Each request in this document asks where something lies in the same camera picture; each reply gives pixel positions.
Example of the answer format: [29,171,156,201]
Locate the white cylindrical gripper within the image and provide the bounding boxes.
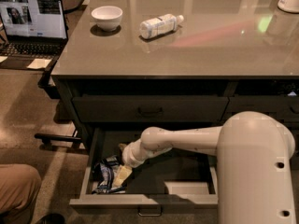
[112,139,171,188]

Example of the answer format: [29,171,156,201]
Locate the blue chip bag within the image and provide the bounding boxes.
[92,156,125,194]

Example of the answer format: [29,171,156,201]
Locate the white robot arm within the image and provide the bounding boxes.
[122,111,297,224]

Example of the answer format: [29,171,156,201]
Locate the open grey middle drawer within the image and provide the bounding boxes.
[70,131,218,216]

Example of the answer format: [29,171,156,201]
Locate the closed dark top drawer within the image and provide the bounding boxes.
[72,95,228,122]

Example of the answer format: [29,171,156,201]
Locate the grey kitchen counter cabinet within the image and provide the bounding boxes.
[50,0,299,171]

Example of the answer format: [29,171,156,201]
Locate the black chair base leg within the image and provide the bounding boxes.
[35,133,81,145]

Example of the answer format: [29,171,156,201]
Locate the black shoe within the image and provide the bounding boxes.
[36,213,64,224]

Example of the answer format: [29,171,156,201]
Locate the black chair armrest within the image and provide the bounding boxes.
[37,63,60,99]

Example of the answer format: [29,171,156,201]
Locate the person's leg tan trousers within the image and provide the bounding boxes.
[0,163,41,224]

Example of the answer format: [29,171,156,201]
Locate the white paper note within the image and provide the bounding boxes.
[27,59,50,69]

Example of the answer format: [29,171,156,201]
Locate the clear plastic water bottle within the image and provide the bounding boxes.
[139,14,184,39]

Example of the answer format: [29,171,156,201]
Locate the white ceramic bowl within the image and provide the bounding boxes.
[92,6,123,32]

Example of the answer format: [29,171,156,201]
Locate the black open laptop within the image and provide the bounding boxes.
[0,0,68,70]

